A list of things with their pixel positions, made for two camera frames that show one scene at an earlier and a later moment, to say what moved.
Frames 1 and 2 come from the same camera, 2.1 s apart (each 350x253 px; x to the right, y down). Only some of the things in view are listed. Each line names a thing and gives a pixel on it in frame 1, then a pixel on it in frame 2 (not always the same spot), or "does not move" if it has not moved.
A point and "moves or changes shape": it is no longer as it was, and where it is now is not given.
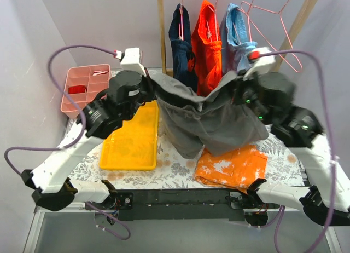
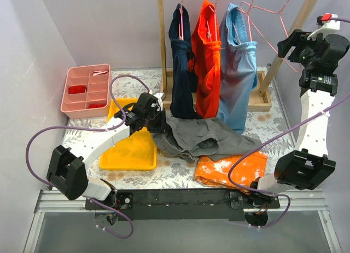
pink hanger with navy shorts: x=181 y=27 does not move
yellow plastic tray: x=133 y=147 does not move
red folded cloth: x=77 y=89 does not move
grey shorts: x=194 y=121 moves or changes shape
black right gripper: x=240 y=90 -> x=286 y=44
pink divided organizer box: x=83 y=83 does not move
